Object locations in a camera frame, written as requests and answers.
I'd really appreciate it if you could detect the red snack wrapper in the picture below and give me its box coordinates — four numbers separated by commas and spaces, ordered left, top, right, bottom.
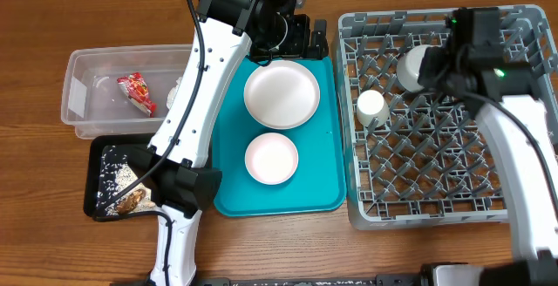
117, 72, 157, 118

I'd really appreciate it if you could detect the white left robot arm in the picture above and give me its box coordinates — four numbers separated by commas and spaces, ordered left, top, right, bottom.
91, 0, 329, 285

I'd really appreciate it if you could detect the black plastic tray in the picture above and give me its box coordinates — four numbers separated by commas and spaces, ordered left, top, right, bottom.
84, 133, 173, 227

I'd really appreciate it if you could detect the small pink-white dish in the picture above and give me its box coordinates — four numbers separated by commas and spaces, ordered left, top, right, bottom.
244, 133, 299, 186

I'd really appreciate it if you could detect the teal serving tray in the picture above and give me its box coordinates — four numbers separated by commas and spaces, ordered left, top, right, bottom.
212, 58, 346, 217

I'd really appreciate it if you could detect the white rice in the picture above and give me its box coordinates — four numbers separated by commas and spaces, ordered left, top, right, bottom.
96, 145, 155, 216

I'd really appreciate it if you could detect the white tissue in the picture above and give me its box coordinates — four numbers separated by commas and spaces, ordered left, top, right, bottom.
166, 77, 182, 109

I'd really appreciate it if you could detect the large white plate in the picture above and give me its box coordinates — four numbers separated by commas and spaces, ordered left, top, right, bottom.
243, 60, 321, 130

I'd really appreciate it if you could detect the cream plastic cup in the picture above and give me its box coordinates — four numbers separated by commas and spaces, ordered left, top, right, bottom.
357, 90, 390, 127

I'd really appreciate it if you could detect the clear plastic bin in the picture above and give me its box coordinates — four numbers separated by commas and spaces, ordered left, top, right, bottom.
61, 44, 192, 140

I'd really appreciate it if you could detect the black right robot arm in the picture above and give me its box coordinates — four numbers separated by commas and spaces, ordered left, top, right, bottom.
418, 7, 557, 285

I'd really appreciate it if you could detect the brown food scrap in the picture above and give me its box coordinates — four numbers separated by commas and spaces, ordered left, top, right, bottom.
116, 188, 146, 215

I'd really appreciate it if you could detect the grey-white bowl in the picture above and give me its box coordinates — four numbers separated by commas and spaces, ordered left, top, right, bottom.
396, 45, 429, 92

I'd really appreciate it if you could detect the grey dishwasher rack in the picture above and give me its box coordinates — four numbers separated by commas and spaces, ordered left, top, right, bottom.
333, 3, 558, 231

